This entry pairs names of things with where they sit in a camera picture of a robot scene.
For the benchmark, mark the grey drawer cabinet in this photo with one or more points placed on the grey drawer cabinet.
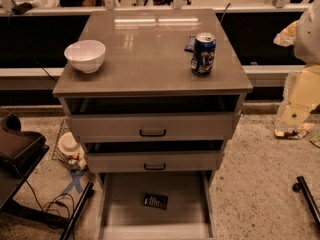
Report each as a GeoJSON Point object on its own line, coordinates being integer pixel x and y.
{"type": "Point", "coordinates": [147, 69]}

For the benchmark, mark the black base leg left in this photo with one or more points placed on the black base leg left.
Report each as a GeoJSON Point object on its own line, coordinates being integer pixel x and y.
{"type": "Point", "coordinates": [87, 193]}

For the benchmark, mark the bottom grey drawer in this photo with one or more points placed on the bottom grey drawer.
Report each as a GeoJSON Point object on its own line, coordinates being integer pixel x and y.
{"type": "Point", "coordinates": [123, 216]}

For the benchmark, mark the middle grey drawer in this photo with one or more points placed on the middle grey drawer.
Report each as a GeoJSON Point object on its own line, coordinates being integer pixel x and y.
{"type": "Point", "coordinates": [154, 156]}

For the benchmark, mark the blue soda can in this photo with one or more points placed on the blue soda can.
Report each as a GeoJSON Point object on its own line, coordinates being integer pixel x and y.
{"type": "Point", "coordinates": [203, 54]}

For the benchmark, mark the black wheeled base leg right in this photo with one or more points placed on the black wheeled base leg right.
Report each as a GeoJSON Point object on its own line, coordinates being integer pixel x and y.
{"type": "Point", "coordinates": [301, 185]}

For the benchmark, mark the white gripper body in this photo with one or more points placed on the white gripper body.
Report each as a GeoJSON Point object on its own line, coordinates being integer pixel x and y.
{"type": "Point", "coordinates": [308, 39]}

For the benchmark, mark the wire basket with items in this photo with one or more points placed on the wire basket with items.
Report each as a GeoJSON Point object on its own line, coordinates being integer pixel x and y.
{"type": "Point", "coordinates": [67, 151]}

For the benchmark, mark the blue tape cross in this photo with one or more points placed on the blue tape cross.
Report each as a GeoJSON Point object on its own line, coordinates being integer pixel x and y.
{"type": "Point", "coordinates": [75, 182]}

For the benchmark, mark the green packet on floor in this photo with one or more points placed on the green packet on floor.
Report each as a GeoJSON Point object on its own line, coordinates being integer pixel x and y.
{"type": "Point", "coordinates": [315, 140]}

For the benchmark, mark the white ceramic bowl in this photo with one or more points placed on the white ceramic bowl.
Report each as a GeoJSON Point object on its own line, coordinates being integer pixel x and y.
{"type": "Point", "coordinates": [86, 56]}

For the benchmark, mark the black rxbar chocolate bar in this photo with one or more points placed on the black rxbar chocolate bar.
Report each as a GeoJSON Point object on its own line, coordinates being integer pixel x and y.
{"type": "Point", "coordinates": [155, 201]}

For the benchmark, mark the top grey drawer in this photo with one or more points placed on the top grey drawer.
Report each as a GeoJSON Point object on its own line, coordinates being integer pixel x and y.
{"type": "Point", "coordinates": [153, 127]}

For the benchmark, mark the grey drawer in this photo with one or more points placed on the grey drawer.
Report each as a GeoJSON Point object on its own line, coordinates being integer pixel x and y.
{"type": "Point", "coordinates": [123, 216]}
{"type": "Point", "coordinates": [154, 156]}
{"type": "Point", "coordinates": [153, 127]}

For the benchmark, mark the brown chip bag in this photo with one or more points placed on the brown chip bag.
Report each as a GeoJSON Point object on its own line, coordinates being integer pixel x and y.
{"type": "Point", "coordinates": [297, 133]}

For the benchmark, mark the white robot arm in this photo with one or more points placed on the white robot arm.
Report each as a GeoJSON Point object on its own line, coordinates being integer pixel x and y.
{"type": "Point", "coordinates": [307, 35]}

